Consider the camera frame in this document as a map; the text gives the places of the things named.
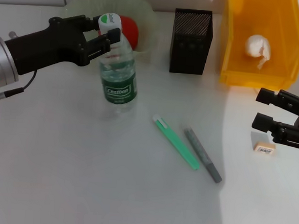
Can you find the tan eraser with barcode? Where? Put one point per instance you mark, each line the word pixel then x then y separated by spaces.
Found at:
pixel 264 148

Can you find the white paper ball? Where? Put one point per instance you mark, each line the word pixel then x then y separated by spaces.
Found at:
pixel 256 46

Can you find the green glass fruit plate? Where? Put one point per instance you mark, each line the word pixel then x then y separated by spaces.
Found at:
pixel 143 14

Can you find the grey marker pen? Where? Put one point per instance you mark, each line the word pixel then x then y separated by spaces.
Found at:
pixel 203 154

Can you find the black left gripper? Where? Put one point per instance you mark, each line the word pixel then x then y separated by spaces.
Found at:
pixel 49 46

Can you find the yellow plastic bin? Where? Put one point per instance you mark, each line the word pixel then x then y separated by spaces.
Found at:
pixel 238 59

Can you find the clear green-label water bottle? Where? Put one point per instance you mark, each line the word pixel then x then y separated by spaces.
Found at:
pixel 117 89

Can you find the black mesh pen holder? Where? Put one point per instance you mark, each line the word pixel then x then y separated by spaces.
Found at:
pixel 191 43

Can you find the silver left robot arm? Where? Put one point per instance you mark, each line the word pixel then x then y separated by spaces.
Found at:
pixel 0 63

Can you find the green pen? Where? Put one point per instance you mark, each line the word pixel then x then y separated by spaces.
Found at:
pixel 178 144

